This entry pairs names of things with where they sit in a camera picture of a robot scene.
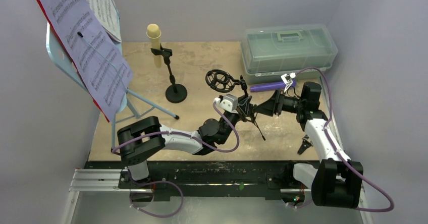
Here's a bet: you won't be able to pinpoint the black mounting rail base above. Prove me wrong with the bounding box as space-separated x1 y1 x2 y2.
84 160 312 204

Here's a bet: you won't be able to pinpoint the light blue music stand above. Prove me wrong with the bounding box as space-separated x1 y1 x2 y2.
46 16 179 148

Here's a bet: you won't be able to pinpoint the black pliers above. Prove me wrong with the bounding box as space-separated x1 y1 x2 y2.
297 135 313 155

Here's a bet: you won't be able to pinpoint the cream recorder flute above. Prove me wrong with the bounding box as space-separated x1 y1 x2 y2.
146 24 162 68

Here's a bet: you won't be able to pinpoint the black round-base clamp stand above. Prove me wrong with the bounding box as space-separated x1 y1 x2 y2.
151 45 187 103

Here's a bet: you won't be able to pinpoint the translucent green storage box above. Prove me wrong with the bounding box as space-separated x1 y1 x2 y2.
240 24 338 84

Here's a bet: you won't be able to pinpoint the white sheet music page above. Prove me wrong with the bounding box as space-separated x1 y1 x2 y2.
87 0 122 43

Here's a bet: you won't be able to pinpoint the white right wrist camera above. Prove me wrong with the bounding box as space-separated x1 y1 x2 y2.
281 73 296 92

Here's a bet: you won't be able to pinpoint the purple microphone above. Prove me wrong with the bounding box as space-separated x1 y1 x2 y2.
250 81 286 92

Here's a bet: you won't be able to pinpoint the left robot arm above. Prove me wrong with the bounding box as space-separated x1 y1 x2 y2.
112 111 240 188

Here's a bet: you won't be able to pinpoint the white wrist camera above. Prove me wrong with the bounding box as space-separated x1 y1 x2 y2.
281 73 296 92
213 94 238 114

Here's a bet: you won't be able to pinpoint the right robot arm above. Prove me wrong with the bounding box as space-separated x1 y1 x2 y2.
254 82 363 209

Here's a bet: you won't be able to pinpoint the black tripod microphone stand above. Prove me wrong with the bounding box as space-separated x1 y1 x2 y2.
205 69 266 142

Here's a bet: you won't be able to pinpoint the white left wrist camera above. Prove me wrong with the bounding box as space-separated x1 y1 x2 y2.
213 94 238 114

